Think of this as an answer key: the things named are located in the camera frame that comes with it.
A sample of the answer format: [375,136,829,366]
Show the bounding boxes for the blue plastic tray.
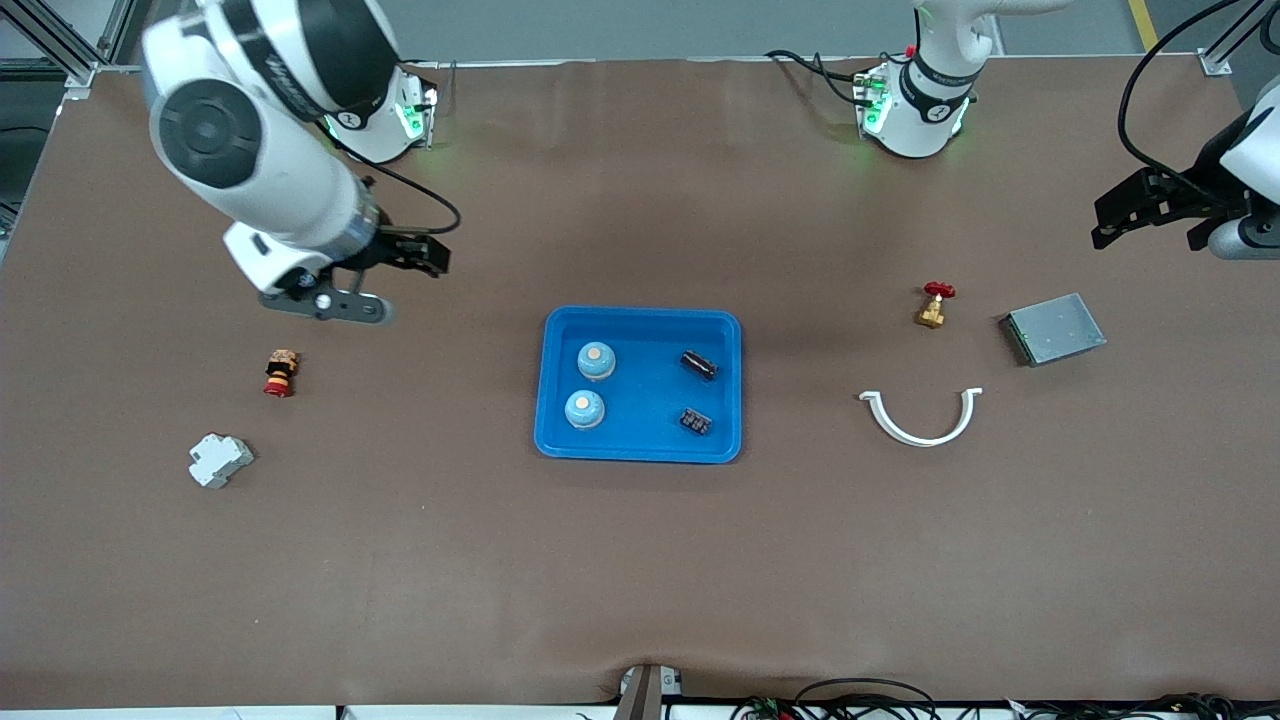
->
[533,305,743,465]

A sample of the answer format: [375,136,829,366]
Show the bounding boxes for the red yellow black push button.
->
[263,349,300,399]

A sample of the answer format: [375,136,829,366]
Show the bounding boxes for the grey metal box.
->
[999,292,1108,368]

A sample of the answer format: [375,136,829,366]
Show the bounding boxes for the white circuit breaker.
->
[188,432,255,490]

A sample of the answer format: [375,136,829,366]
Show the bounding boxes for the white half-round pipe clamp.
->
[859,387,984,448]

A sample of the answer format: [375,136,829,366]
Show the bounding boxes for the brown table cover sheet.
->
[0,55,1280,706]

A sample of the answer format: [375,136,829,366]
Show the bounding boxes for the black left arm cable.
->
[1118,0,1280,186]

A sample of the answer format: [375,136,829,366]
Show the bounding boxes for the aluminium frame post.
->
[1198,0,1280,76]
[0,0,136,101]

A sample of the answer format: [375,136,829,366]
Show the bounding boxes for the brass valve red handle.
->
[914,281,957,330]

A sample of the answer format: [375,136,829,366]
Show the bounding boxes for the black base cable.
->
[765,45,906,109]

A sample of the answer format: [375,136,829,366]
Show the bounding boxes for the black cable bundle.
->
[728,677,1280,720]

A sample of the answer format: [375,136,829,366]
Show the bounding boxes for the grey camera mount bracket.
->
[615,664,683,720]

